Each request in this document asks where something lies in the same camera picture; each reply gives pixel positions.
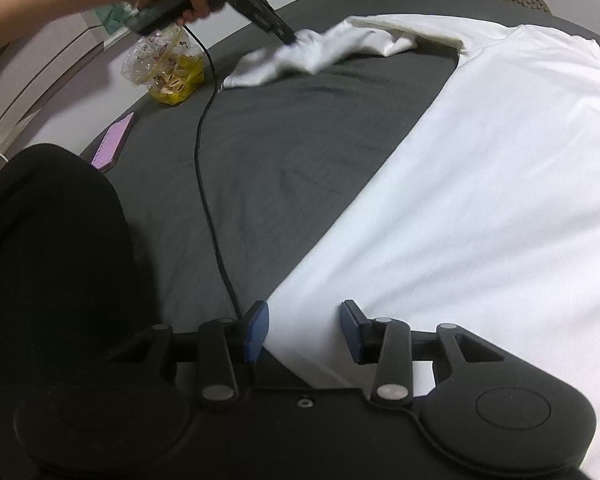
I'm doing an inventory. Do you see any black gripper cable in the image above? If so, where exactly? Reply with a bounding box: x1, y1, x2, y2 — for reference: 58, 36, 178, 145
182, 22, 246, 321

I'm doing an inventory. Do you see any person black clothed leg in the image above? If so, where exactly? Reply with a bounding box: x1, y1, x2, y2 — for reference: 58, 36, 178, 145
0, 144, 188, 479

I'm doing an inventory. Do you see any clear snack bag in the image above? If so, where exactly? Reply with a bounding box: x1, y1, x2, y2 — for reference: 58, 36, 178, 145
121, 25, 204, 105

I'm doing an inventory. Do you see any smartphone with pink screen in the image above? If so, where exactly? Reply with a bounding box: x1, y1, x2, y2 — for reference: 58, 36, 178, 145
91, 113, 135, 172

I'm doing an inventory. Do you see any white long-sleeve shirt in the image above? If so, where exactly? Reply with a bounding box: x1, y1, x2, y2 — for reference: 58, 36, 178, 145
224, 14, 600, 479

